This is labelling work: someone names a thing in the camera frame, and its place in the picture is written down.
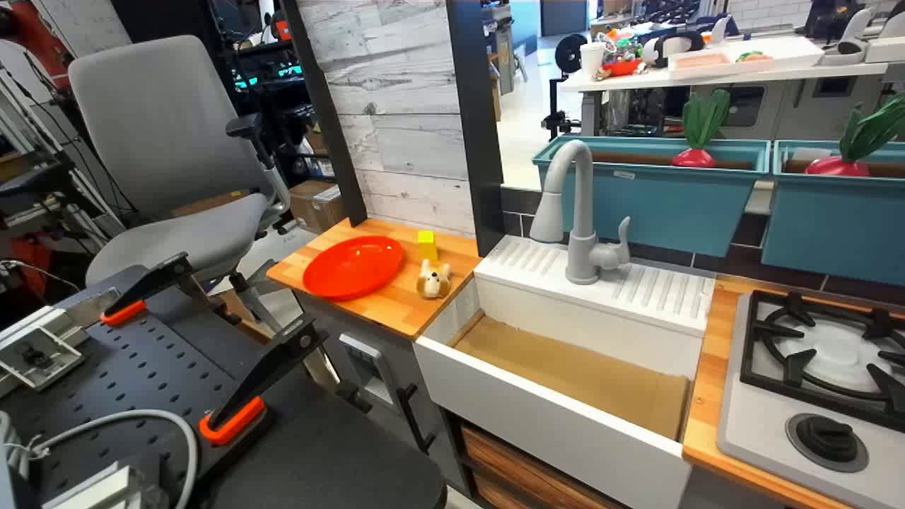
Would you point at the small white plush toy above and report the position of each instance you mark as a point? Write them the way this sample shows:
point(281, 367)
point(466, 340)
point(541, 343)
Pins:
point(432, 281)

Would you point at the black vertical post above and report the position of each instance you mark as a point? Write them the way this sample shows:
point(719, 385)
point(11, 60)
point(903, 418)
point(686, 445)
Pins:
point(472, 124)

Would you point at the silver metal bracket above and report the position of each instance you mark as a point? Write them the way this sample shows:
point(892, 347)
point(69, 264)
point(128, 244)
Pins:
point(39, 357)

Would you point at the white toy kitchen sink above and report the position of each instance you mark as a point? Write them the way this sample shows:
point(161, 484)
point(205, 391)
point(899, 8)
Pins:
point(538, 411)

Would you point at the grey toy stove top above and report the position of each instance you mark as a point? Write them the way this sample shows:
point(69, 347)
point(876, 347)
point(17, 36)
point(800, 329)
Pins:
point(753, 439)

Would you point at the white background desk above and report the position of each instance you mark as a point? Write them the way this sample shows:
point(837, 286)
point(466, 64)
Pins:
point(724, 74)

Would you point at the wooden cabinet drawers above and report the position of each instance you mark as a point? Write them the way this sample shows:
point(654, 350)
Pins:
point(517, 477)

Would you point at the small yellow toy bottle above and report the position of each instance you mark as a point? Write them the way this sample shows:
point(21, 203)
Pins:
point(427, 244)

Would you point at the red bowl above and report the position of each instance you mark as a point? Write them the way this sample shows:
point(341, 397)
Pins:
point(620, 66)

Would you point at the red radish toy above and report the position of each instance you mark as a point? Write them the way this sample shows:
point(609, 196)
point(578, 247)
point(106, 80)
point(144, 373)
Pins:
point(701, 117)
point(865, 131)

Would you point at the teal planter box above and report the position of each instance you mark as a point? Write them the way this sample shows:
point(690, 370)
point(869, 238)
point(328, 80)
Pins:
point(837, 227)
point(660, 203)

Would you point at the black slanted frame post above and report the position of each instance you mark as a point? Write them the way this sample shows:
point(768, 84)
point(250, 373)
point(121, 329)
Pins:
point(325, 115)

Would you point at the orange plastic plate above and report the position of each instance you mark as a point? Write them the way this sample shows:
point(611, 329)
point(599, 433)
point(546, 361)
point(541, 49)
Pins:
point(355, 271)

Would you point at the black perforated mounting board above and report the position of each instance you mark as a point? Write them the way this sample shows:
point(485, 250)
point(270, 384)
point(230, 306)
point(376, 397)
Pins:
point(121, 378)

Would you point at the grey toy faucet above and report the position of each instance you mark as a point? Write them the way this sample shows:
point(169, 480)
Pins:
point(579, 236)

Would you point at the black stove grate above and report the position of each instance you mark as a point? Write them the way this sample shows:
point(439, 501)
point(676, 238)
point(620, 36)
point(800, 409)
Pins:
point(800, 326)

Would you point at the grey office chair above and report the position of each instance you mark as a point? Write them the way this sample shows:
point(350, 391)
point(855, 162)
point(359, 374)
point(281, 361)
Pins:
point(160, 124)

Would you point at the black round fan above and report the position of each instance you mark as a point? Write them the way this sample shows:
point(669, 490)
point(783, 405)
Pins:
point(568, 52)

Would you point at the brown cardboard box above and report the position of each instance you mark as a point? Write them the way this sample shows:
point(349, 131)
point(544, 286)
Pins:
point(314, 203)

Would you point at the black stove knob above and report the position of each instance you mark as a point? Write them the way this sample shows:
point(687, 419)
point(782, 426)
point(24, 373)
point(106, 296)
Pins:
point(826, 439)

